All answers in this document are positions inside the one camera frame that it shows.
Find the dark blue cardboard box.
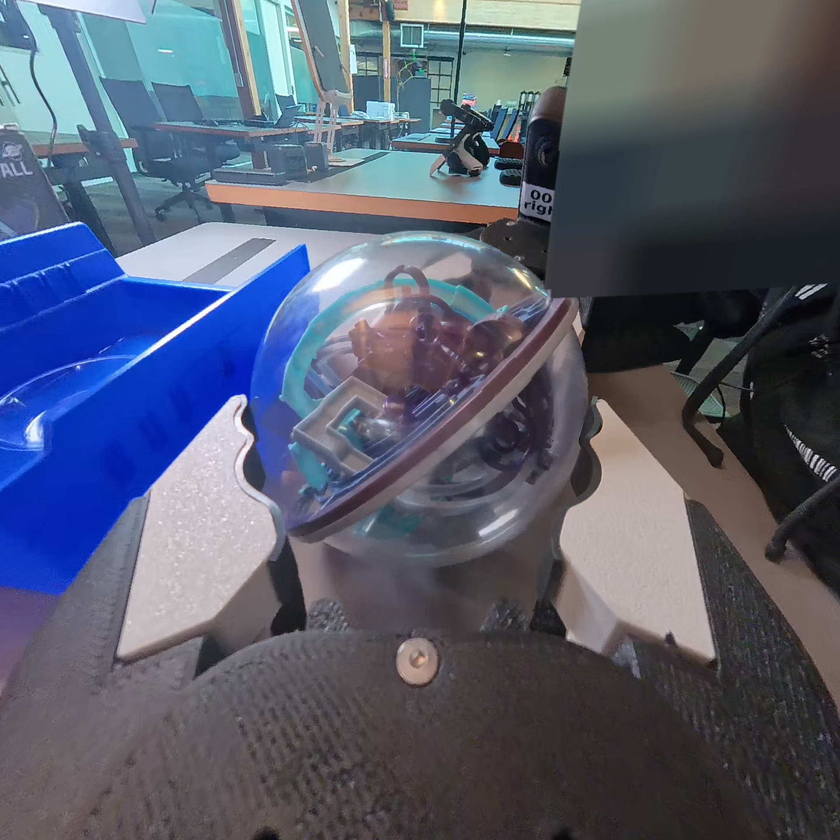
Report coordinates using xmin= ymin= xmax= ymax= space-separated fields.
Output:
xmin=0 ymin=128 xmax=69 ymax=244

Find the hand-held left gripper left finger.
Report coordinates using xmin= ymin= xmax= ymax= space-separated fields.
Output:
xmin=119 ymin=398 xmax=305 ymax=661

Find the black office chair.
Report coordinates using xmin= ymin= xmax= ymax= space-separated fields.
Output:
xmin=103 ymin=79 xmax=237 ymax=224

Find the long pale desk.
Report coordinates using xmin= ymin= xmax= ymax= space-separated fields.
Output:
xmin=206 ymin=145 xmax=523 ymax=227

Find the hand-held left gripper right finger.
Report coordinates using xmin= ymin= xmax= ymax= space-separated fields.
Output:
xmin=539 ymin=401 xmax=718 ymax=664

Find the blue plastic bin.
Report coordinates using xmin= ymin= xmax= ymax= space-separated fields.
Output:
xmin=0 ymin=221 xmax=312 ymax=594

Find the clear plastic ball stand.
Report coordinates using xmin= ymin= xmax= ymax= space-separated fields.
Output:
xmin=0 ymin=357 xmax=132 ymax=454

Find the white light panel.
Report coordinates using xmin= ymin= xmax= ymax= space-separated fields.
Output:
xmin=27 ymin=0 xmax=152 ymax=25

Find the brown wooden desk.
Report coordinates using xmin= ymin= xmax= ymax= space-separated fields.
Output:
xmin=27 ymin=134 xmax=139 ymax=165

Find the black backpack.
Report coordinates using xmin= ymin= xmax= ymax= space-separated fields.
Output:
xmin=720 ymin=283 xmax=840 ymax=592

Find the spare hand-held gripper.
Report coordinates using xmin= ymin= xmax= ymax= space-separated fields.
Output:
xmin=431 ymin=99 xmax=497 ymax=178

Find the clear plastic maze ball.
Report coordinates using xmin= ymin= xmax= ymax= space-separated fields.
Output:
xmin=250 ymin=233 xmax=589 ymax=568

